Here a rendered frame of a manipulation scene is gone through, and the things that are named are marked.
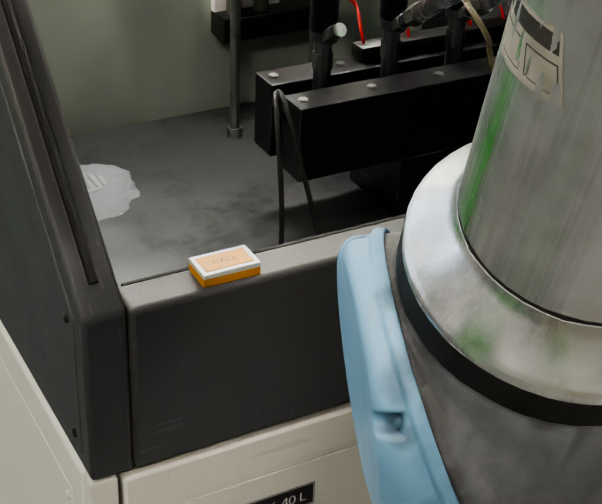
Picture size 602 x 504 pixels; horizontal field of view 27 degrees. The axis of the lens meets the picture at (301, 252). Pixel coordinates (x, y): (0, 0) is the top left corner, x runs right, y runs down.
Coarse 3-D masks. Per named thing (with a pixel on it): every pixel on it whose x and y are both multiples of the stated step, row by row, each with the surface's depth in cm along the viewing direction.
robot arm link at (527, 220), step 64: (512, 0) 35; (576, 0) 31; (512, 64) 35; (576, 64) 32; (512, 128) 35; (576, 128) 33; (448, 192) 42; (512, 192) 36; (576, 192) 34; (384, 256) 44; (448, 256) 41; (512, 256) 38; (576, 256) 36; (384, 320) 42; (448, 320) 40; (512, 320) 39; (576, 320) 38; (384, 384) 42; (448, 384) 41; (512, 384) 39; (576, 384) 39; (384, 448) 42; (448, 448) 42; (512, 448) 42; (576, 448) 41
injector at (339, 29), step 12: (312, 0) 121; (324, 0) 120; (336, 0) 121; (312, 12) 122; (324, 12) 121; (336, 12) 122; (312, 24) 122; (324, 24) 122; (336, 24) 120; (312, 36) 123; (324, 36) 122; (336, 36) 121; (324, 48) 124; (312, 60) 125; (324, 60) 124; (324, 72) 125; (312, 84) 126; (324, 84) 126
